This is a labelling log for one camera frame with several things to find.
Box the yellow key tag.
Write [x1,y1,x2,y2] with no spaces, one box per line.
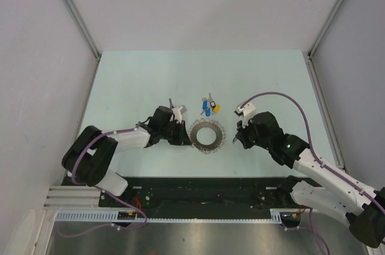
[212,105,221,114]

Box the upper blue key tag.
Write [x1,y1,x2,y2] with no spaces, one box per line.
[202,100,208,110]

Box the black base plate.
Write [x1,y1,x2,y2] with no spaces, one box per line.
[97,176,305,220]

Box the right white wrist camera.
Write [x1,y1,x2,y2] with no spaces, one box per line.
[235,102,257,128]

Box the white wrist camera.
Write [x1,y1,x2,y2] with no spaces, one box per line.
[235,102,257,128]
[168,98,186,123]

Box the right aluminium frame post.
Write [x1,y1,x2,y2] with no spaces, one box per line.
[307,0,346,59]

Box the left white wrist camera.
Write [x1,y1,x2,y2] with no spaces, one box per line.
[168,98,186,123]

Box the left aluminium frame post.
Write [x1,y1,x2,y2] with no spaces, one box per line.
[45,0,102,60]

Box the silver key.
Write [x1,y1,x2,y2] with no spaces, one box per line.
[200,93,214,115]

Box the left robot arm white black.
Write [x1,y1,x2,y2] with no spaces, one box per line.
[61,105,192,207]

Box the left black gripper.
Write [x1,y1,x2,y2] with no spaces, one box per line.
[159,119,191,145]

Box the metal disc with keyrings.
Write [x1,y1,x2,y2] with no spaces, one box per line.
[188,118,226,155]

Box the white slotted cable duct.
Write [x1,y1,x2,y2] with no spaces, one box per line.
[55,210,282,224]

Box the aluminium frame post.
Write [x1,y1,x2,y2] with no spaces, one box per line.
[45,0,102,60]
[307,0,346,59]

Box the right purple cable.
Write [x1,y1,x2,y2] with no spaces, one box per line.
[243,91,385,255]

